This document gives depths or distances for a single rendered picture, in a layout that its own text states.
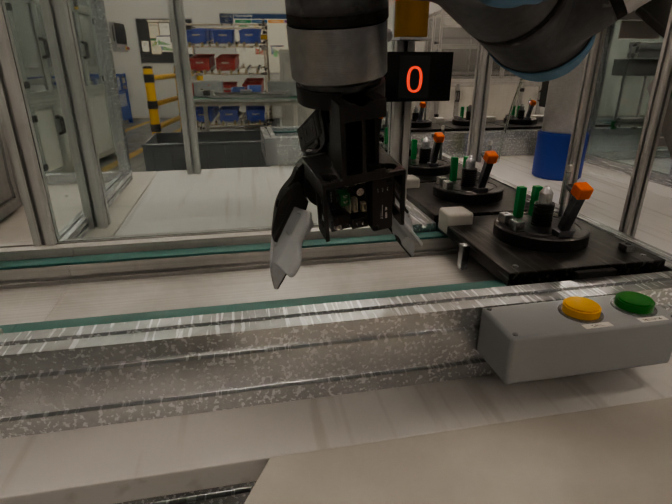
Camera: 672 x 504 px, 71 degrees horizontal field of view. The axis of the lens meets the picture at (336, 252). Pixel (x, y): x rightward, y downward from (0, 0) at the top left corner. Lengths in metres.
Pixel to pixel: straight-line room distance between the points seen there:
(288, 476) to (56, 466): 0.23
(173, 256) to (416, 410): 0.43
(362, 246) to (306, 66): 0.47
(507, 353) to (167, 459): 0.37
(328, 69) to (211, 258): 0.48
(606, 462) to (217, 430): 0.40
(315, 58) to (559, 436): 0.45
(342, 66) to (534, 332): 0.34
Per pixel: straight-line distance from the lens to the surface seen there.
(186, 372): 0.55
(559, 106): 1.72
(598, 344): 0.60
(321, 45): 0.36
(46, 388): 0.59
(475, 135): 1.93
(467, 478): 0.52
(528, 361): 0.56
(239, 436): 0.55
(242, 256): 0.77
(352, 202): 0.40
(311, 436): 0.54
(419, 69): 0.77
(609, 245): 0.82
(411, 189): 1.04
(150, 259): 0.79
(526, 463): 0.55
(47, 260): 0.84
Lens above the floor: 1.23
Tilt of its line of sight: 22 degrees down
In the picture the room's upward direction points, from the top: straight up
